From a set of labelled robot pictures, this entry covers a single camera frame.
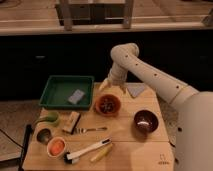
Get red bowl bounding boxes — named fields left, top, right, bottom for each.
left=94, top=94, right=121, bottom=117

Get dark brown bowl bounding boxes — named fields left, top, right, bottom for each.
left=134, top=110, right=159, bottom=134

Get white handled brush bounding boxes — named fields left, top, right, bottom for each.
left=64, top=139, right=111, bottom=164

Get metal fork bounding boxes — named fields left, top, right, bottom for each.
left=74, top=127, right=107, bottom=134

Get yellow stick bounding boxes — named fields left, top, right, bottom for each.
left=90, top=143, right=113, bottom=163

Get grey sponge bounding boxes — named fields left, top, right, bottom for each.
left=68, top=89, right=85, bottom=104

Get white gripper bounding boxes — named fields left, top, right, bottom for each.
left=99, top=67, right=127, bottom=94

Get wooden frame structure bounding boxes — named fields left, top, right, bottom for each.
left=55, top=0, right=134, bottom=31

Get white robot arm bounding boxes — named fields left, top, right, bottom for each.
left=99, top=43, right=213, bottom=171

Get dark grape bunch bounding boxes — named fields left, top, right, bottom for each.
left=100, top=98, right=115, bottom=113

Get wooden block eraser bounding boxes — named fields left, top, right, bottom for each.
left=63, top=111, right=81, bottom=134

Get grey triangular cloth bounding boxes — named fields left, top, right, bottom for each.
left=127, top=84, right=146, bottom=98

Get black bar at board edge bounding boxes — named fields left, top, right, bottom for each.
left=18, top=124, right=33, bottom=171

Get green plastic tray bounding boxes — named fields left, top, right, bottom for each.
left=39, top=75, right=94, bottom=110

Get white bowl orange contents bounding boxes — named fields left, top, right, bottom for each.
left=47, top=137, right=66, bottom=158

